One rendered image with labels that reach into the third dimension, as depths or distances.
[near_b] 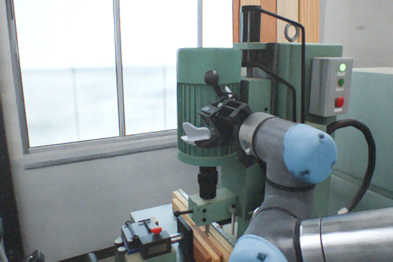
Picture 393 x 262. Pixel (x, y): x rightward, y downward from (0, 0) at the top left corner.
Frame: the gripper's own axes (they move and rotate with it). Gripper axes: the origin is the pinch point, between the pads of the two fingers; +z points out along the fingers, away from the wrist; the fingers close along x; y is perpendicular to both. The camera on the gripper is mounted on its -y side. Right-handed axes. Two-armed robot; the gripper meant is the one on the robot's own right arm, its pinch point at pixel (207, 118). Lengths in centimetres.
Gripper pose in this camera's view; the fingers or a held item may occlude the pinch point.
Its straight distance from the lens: 73.3
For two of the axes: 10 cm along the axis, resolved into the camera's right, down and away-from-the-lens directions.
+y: -5.1, -7.5, -4.3
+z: -4.5, -1.9, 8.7
